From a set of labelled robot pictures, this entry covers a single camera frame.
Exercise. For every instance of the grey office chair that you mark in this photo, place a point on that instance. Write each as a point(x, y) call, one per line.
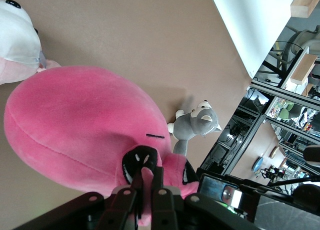
point(297, 39)

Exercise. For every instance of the black framed glass partition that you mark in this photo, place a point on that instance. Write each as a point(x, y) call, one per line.
point(260, 89)

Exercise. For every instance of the white table edge panel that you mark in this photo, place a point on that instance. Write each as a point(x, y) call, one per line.
point(250, 19)

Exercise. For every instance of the blue plate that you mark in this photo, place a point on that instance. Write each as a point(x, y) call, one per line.
point(257, 163)

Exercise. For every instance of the brown background table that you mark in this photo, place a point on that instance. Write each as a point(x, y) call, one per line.
point(267, 139)

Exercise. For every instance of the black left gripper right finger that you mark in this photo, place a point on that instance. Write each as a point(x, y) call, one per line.
point(165, 207)

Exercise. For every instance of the pink round plush toy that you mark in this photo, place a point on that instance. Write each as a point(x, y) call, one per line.
point(75, 119)

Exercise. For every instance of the light wooden block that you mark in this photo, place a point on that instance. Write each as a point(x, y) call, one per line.
point(303, 4)

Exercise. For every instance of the light wooden board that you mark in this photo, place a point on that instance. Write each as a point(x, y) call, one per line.
point(303, 69)

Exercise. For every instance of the tan round plate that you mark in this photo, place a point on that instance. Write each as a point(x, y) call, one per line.
point(274, 151)

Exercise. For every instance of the pale pink dog plush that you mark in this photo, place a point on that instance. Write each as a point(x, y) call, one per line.
point(15, 39)

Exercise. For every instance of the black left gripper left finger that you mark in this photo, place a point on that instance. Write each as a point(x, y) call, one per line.
point(125, 205)

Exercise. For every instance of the green chair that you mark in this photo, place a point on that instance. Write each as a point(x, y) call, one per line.
point(286, 113)

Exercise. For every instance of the grey husky plush toy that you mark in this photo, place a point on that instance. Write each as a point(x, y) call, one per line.
point(192, 124)

